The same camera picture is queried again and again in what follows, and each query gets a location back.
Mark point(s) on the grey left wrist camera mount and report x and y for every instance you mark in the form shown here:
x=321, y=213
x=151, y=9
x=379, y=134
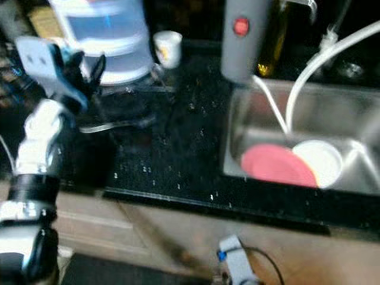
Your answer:
x=38, y=59

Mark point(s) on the white printed cup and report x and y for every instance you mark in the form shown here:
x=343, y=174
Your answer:
x=167, y=48

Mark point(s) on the white tiered plastic container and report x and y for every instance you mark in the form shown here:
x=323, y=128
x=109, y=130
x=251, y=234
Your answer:
x=119, y=32

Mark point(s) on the white bowl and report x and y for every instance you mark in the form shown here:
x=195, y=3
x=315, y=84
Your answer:
x=323, y=161

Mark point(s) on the grey canister with red logo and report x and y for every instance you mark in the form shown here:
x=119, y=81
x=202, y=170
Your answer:
x=243, y=38

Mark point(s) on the yellow carton box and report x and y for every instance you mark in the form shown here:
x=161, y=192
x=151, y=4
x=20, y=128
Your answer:
x=44, y=22

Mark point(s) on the yellow oil bottle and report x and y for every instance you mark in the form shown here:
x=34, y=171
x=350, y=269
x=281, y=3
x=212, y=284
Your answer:
x=273, y=47

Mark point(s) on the metal fork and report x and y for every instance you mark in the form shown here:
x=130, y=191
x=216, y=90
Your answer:
x=119, y=124

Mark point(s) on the black floor mat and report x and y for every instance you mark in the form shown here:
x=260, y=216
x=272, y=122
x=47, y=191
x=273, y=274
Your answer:
x=136, y=273

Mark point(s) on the round metal drain cap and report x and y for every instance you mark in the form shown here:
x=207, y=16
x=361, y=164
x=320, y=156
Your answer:
x=350, y=69

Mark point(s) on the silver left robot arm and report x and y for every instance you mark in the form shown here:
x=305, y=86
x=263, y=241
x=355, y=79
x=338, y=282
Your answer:
x=41, y=154

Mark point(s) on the brown kitchen base cabinet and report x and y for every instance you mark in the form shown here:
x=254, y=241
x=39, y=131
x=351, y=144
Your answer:
x=154, y=237

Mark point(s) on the chrome curved tap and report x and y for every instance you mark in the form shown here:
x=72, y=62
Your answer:
x=303, y=5

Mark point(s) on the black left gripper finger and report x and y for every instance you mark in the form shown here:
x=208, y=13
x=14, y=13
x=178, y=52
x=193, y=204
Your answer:
x=98, y=71
x=76, y=65

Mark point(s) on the stainless steel sink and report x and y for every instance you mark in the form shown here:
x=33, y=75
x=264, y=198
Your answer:
x=344, y=113

